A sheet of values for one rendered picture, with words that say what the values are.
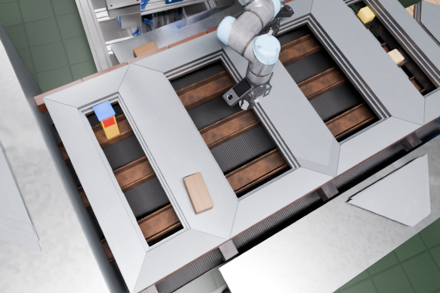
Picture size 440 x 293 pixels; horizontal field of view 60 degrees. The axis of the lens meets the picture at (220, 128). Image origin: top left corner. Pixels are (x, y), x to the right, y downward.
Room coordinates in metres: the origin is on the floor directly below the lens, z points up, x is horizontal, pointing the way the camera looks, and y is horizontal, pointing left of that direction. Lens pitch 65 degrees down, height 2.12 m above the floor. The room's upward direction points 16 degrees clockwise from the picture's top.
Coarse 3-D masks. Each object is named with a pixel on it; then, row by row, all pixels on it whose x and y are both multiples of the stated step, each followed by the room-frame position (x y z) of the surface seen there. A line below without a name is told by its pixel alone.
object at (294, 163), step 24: (360, 0) 1.44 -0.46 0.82; (288, 24) 1.16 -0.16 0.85; (312, 24) 1.21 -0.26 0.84; (384, 24) 1.34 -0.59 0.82; (336, 48) 1.10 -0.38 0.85; (408, 48) 1.23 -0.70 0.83; (168, 72) 0.76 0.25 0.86; (432, 72) 1.13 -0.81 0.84; (120, 96) 0.60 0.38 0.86; (264, 120) 0.69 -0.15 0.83; (432, 120) 0.90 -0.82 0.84; (96, 144) 0.41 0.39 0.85; (144, 144) 0.45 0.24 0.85; (336, 144) 0.66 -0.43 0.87; (312, 168) 0.54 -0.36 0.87; (336, 168) 0.56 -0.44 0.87; (120, 192) 0.27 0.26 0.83; (168, 192) 0.31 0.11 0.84; (144, 240) 0.15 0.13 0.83; (144, 288) 0.01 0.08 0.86
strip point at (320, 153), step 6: (330, 138) 0.67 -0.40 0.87; (318, 144) 0.64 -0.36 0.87; (324, 144) 0.64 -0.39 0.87; (330, 144) 0.65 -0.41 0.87; (306, 150) 0.60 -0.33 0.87; (312, 150) 0.60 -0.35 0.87; (318, 150) 0.61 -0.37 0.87; (324, 150) 0.62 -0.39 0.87; (330, 150) 0.62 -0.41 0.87; (300, 156) 0.57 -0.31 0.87; (306, 156) 0.57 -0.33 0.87; (312, 156) 0.58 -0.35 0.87; (318, 156) 0.59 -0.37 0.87; (324, 156) 0.59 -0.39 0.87; (318, 162) 0.56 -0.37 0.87; (324, 162) 0.57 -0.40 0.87
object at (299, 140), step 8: (320, 120) 0.73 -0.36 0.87; (304, 128) 0.68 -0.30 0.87; (312, 128) 0.69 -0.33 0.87; (320, 128) 0.70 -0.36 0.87; (288, 136) 0.63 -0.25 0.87; (296, 136) 0.64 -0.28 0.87; (304, 136) 0.65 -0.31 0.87; (312, 136) 0.66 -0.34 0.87; (320, 136) 0.67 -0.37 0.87; (328, 136) 0.68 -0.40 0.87; (288, 144) 0.60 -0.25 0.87; (296, 144) 0.61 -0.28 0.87; (304, 144) 0.62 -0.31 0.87; (312, 144) 0.63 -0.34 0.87; (296, 152) 0.58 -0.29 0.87
